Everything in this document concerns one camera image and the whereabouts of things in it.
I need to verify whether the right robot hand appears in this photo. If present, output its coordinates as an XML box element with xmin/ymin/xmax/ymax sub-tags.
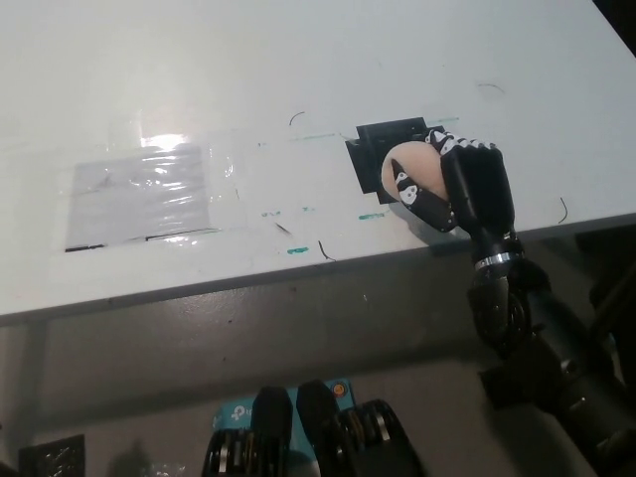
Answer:
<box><xmin>391</xmin><ymin>126</ymin><xmax>526</xmax><ymax>272</ymax></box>

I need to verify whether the pink dumpling toy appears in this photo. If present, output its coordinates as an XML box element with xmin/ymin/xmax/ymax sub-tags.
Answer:
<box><xmin>380</xmin><ymin>142</ymin><xmax>451</xmax><ymax>205</ymax></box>

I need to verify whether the black square mask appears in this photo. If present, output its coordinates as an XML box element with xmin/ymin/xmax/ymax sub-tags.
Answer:
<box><xmin>345</xmin><ymin>117</ymin><xmax>434</xmax><ymax>205</ymax></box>

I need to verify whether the black robot body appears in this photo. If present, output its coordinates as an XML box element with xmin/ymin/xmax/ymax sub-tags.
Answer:
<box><xmin>202</xmin><ymin>380</ymin><xmax>424</xmax><ymax>477</ymax></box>

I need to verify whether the black floor tape mark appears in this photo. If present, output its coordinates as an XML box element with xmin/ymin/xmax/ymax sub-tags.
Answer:
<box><xmin>478</xmin><ymin>367</ymin><xmax>521</xmax><ymax>409</ymax></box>
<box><xmin>18</xmin><ymin>434</ymin><xmax>85</xmax><ymax>477</ymax></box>

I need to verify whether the clear plastic film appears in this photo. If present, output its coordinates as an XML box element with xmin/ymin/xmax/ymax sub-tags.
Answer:
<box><xmin>57</xmin><ymin>126</ymin><xmax>250</xmax><ymax>253</ymax></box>

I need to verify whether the teal router box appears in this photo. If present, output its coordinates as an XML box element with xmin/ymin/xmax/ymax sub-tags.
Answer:
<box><xmin>212</xmin><ymin>378</ymin><xmax>357</xmax><ymax>454</ymax></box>

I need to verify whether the glossy grey sheet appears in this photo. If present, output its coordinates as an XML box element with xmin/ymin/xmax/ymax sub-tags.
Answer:
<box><xmin>64</xmin><ymin>143</ymin><xmax>215</xmax><ymax>251</ymax></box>

